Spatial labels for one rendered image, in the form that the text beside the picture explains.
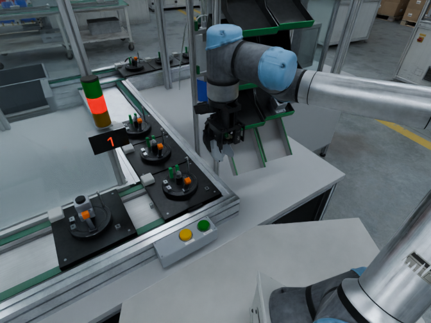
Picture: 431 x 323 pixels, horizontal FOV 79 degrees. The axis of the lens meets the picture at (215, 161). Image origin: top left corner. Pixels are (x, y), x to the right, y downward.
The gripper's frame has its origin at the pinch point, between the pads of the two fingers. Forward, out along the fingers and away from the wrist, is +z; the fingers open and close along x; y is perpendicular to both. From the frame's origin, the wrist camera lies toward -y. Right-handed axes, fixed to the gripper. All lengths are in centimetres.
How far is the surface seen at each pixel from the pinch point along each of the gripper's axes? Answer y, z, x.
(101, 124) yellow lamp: -29.5, -4.0, -25.0
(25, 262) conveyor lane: -20, 32, -61
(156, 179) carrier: -28.2, 26.2, -11.7
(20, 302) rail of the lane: -4, 28, -62
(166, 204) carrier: -13.6, 26.2, -13.7
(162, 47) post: -127, 7, 37
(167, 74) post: -128, 26, 39
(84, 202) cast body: -18.8, 14.7, -38.2
